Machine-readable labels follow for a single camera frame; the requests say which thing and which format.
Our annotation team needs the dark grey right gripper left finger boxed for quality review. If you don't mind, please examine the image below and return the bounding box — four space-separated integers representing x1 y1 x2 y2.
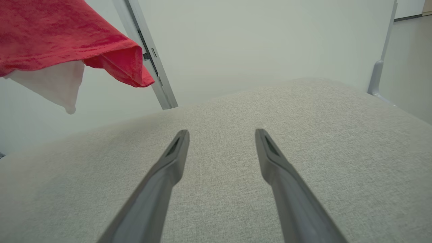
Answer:
97 130 190 243

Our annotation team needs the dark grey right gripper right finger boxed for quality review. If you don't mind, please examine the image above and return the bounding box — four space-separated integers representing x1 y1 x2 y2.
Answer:
255 129 348 243

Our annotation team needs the red Bulls 23 jersey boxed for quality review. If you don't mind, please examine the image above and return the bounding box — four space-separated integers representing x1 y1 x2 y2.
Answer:
0 0 155 114

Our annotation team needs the grey double partition post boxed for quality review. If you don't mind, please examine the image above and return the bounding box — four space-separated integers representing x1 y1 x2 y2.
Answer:
112 0 179 110

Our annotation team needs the grey partition post with foot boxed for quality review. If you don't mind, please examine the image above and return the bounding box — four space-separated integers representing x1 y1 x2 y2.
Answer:
367 0 399 105

